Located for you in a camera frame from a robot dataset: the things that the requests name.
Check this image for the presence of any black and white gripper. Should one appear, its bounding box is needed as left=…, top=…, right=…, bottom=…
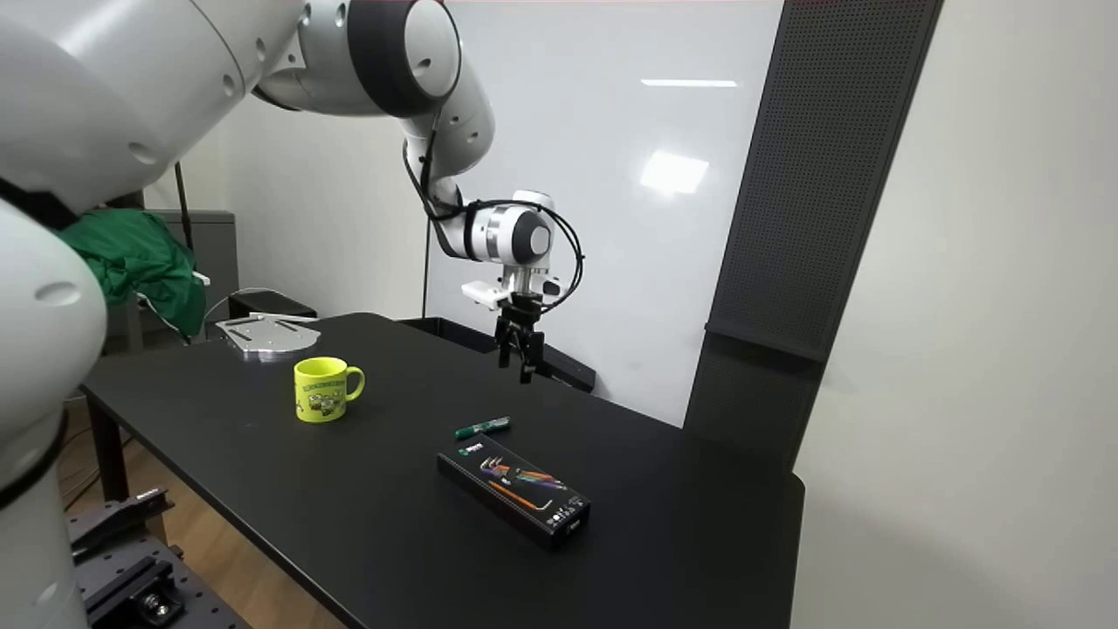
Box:
left=495, top=263, right=552, bottom=388

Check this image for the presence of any green marker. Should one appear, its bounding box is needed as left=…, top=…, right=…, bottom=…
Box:
left=450, top=414, right=517, bottom=440

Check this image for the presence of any yellow-green printed cup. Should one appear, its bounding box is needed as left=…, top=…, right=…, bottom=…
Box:
left=291, top=354, right=368, bottom=426

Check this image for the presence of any small black box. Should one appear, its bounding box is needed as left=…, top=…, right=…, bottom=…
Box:
left=531, top=344, right=599, bottom=394

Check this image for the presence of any long flat black case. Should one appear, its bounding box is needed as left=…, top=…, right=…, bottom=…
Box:
left=399, top=315, right=505, bottom=359

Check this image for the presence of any black box with colourful print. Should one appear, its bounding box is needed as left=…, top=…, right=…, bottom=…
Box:
left=436, top=435, right=592, bottom=553

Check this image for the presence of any large white whiteboard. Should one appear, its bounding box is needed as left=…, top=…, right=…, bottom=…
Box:
left=423, top=0, right=790, bottom=431

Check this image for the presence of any green cloth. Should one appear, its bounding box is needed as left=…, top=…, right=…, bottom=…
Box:
left=55, top=205, right=214, bottom=344

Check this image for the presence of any black table leg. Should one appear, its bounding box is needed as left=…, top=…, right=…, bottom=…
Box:
left=83, top=394, right=134, bottom=502

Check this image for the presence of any black perforated mounting table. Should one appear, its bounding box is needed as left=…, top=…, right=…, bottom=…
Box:
left=67, top=485, right=255, bottom=629

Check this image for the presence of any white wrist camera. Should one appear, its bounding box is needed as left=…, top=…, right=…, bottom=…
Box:
left=456, top=275, right=505, bottom=310

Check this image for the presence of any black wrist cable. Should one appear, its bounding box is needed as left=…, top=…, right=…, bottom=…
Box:
left=399, top=134, right=591, bottom=315

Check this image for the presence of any black wall pillar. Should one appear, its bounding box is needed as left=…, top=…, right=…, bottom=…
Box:
left=682, top=0, right=948, bottom=467

